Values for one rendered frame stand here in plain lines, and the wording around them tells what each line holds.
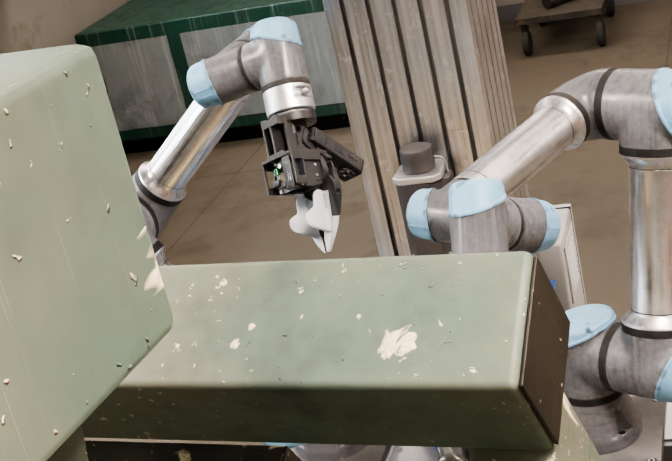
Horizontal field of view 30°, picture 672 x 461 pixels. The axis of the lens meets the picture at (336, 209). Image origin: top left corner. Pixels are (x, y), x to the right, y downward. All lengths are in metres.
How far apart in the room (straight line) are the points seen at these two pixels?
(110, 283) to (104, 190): 0.03
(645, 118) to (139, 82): 6.20
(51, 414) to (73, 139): 0.08
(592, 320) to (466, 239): 0.56
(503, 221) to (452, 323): 0.85
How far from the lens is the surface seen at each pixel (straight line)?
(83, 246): 0.38
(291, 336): 0.85
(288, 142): 1.87
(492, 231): 1.63
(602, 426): 2.20
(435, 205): 1.80
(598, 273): 5.21
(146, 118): 8.05
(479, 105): 2.18
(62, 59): 0.38
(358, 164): 1.94
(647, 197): 2.02
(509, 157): 1.89
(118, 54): 7.98
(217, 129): 2.14
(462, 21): 2.14
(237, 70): 1.93
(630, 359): 2.09
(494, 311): 0.80
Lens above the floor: 2.27
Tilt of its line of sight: 21 degrees down
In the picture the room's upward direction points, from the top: 13 degrees counter-clockwise
